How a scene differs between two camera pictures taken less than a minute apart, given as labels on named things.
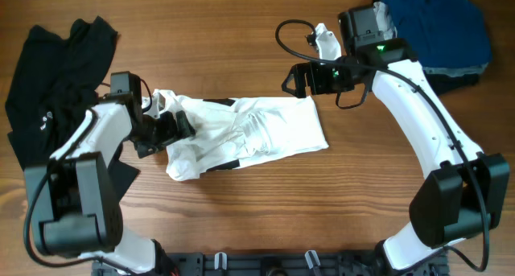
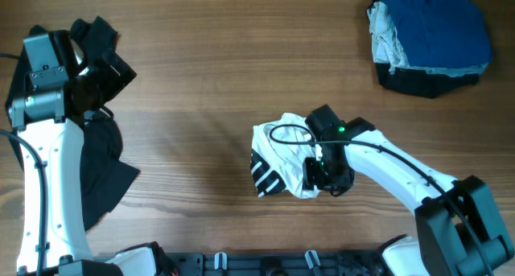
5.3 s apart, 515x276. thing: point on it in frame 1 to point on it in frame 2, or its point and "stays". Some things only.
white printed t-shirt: (229, 130) to (279, 150)
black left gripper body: (160, 129) to (103, 83)
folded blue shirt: (444, 26) stays
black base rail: (273, 264) stays
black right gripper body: (306, 79) to (326, 176)
